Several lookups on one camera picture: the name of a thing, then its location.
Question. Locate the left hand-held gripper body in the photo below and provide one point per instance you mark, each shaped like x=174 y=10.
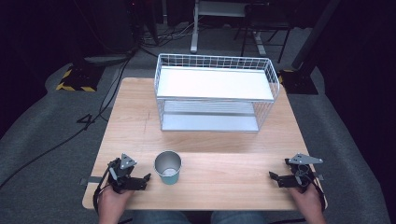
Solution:
x=120 y=177

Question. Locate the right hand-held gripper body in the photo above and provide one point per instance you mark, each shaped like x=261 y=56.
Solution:
x=303 y=169

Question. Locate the person's left hand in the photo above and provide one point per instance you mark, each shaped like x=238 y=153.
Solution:
x=112 y=203

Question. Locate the person's right hand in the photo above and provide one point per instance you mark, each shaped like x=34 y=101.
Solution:
x=308 y=203

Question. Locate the teal metal cup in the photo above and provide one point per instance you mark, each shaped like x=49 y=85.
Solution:
x=168 y=169

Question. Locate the grey tape strip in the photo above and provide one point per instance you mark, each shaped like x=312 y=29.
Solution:
x=91 y=179

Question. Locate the person's leg in jeans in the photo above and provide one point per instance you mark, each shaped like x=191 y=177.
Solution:
x=238 y=217
x=162 y=217

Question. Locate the black yellow striped stand base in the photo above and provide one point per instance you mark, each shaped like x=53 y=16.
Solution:
x=80 y=79
x=299 y=82

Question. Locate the black slanted stand pole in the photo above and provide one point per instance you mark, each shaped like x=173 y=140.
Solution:
x=314 y=34

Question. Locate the black chair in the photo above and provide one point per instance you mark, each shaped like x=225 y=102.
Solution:
x=264 y=21

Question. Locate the white desk frame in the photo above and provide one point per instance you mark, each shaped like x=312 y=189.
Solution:
x=218 y=9

